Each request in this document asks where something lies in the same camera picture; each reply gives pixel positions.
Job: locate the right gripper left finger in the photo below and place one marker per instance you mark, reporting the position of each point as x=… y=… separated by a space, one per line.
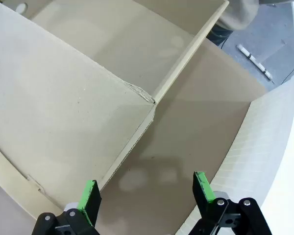
x=88 y=200

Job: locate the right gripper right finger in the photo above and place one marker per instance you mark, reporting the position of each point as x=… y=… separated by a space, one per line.
x=203 y=193

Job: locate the brown cardboard shoe box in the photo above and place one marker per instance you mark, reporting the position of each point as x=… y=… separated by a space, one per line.
x=63 y=98

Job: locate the white pen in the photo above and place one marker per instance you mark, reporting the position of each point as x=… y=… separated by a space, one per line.
x=253 y=62

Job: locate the person in beige sweater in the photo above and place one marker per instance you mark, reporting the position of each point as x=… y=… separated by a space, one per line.
x=235 y=14

